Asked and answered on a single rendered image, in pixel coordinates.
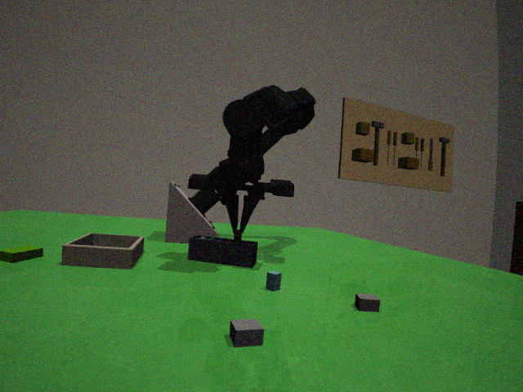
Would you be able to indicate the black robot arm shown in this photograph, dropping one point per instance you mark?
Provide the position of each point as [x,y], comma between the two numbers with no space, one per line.
[283,113]

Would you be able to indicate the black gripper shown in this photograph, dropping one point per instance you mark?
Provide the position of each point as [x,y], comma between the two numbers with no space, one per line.
[226,190]

